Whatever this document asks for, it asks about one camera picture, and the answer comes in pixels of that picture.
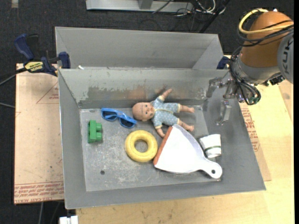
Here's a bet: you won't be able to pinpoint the baby doll in blue suit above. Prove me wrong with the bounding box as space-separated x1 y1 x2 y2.
131 88 195 139

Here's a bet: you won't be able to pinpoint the white paper cup green stripe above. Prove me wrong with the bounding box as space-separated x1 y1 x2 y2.
199 133 222 159

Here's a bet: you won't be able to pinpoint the blue sunglasses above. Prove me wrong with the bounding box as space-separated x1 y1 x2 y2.
100 107 138 129

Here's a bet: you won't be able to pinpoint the green toy brick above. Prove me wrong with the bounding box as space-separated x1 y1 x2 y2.
87 119 104 144

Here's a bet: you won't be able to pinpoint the grey metal bin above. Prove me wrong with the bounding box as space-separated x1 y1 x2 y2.
54 26 267 210

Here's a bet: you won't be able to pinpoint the brown cardboard board red print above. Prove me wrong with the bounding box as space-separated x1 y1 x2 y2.
14 63 272 205

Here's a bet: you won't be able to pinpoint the yellow ring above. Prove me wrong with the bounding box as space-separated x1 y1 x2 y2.
124 129 159 163

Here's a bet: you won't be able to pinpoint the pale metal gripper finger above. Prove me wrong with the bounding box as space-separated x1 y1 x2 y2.
216 99 232 126
206 77 221 98

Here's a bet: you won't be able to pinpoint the black cylinder on white bracket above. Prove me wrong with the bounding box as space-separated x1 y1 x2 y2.
268 75 286 86

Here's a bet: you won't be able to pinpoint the white dustpan with orange edge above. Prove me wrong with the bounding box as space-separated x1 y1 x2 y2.
152 124 223 180

